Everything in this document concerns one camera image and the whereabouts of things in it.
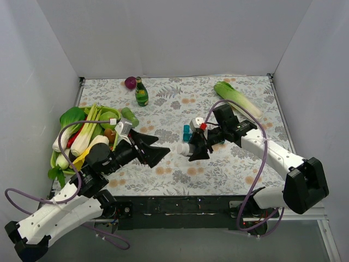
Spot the teal weekly pill organizer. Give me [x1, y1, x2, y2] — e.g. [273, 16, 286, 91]
[183, 125, 192, 142]

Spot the white pill bottle blue label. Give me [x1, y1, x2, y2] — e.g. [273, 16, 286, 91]
[177, 143, 195, 157]

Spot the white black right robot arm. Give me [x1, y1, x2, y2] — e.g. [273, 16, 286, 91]
[177, 104, 329, 215]

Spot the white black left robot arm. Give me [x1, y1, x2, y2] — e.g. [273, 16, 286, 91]
[5, 130, 170, 261]

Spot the brown mushroom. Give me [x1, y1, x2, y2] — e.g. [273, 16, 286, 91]
[104, 128, 117, 144]

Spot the yellow white cabbage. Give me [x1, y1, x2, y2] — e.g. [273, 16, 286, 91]
[73, 135, 109, 171]

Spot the celery stalk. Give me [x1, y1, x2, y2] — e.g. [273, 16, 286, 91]
[70, 104, 101, 157]

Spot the green cylindrical bottle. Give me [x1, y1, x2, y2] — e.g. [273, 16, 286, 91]
[121, 107, 139, 127]

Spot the floral patterned table mat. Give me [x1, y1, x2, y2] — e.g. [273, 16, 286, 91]
[52, 76, 306, 197]

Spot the red chili pepper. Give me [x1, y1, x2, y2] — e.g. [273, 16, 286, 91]
[66, 123, 85, 148]

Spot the napa cabbage on table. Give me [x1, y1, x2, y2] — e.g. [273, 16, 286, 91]
[213, 81, 263, 120]

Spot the small bok choy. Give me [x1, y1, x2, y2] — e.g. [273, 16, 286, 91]
[56, 153, 70, 170]

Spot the green glass bottle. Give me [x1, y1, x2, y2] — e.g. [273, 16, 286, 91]
[135, 76, 149, 106]

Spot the round green cabbage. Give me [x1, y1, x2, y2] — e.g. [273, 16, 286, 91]
[99, 111, 120, 130]

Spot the green plastic tray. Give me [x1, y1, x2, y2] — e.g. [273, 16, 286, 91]
[48, 106, 121, 180]

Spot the purple onion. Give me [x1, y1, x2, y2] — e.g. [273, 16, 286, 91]
[124, 76, 137, 90]

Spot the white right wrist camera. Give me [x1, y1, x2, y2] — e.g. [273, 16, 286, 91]
[189, 117, 208, 138]

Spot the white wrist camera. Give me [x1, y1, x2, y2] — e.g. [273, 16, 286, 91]
[115, 118, 132, 142]
[189, 117, 208, 138]

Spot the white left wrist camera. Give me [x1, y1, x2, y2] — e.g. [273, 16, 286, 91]
[115, 118, 132, 142]

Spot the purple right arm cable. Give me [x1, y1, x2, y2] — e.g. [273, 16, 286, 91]
[203, 99, 284, 232]

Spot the black table front rail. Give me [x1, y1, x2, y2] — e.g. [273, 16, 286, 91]
[109, 195, 283, 230]

